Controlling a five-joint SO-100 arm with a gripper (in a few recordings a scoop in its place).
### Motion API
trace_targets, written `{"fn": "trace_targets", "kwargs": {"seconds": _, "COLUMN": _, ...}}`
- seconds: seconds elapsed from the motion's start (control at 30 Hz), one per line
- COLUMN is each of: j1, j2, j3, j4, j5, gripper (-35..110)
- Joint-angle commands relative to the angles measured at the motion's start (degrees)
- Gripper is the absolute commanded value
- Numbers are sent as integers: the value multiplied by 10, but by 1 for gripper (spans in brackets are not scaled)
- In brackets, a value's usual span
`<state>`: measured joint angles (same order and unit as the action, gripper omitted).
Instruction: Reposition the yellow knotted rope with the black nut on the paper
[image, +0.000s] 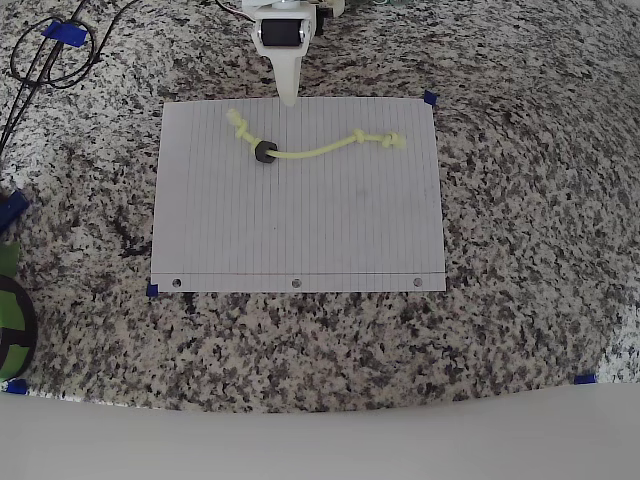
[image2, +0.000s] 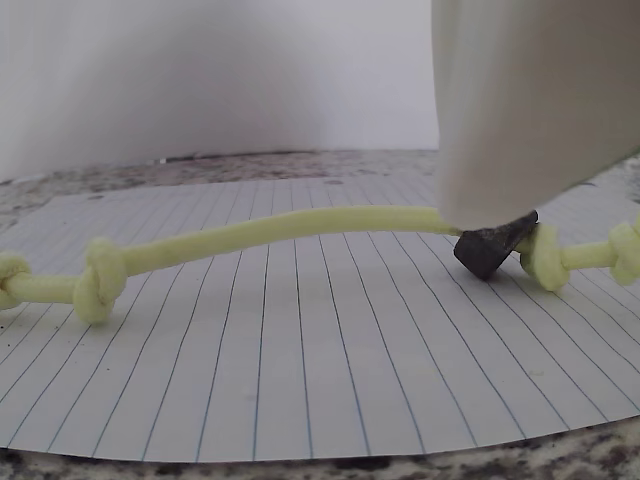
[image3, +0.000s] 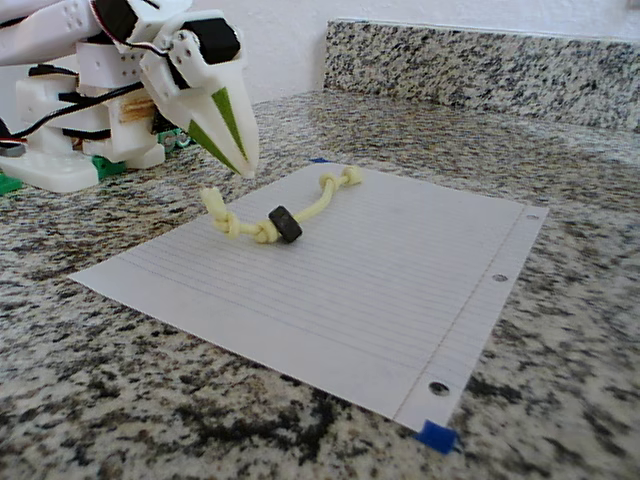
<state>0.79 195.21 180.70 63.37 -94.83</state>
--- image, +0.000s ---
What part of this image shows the yellow-green knotted rope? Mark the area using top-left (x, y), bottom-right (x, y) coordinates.
top-left (225, 108), bottom-right (408, 164)

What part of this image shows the small black ring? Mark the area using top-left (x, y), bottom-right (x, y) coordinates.
top-left (253, 140), bottom-right (278, 166)

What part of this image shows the lined white paper sheet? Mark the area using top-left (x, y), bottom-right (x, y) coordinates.
top-left (149, 97), bottom-right (447, 294)

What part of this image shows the green tape piece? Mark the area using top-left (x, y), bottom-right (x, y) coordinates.
top-left (0, 241), bottom-right (22, 276)

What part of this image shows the black green filament spool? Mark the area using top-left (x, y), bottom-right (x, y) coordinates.
top-left (0, 273), bottom-right (39, 381)

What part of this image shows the white foam board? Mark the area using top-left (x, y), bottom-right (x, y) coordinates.
top-left (0, 381), bottom-right (640, 480)

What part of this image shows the red black servo wire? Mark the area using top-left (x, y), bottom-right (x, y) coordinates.
top-left (215, 0), bottom-right (252, 22)

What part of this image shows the thin black looped cable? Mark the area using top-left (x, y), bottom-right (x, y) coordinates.
top-left (9, 0), bottom-right (144, 90)

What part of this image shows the blue tape on cables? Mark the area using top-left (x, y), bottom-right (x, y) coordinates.
top-left (41, 19), bottom-right (90, 49)

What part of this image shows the thick black cable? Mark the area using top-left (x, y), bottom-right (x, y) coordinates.
top-left (0, 0), bottom-right (91, 151)

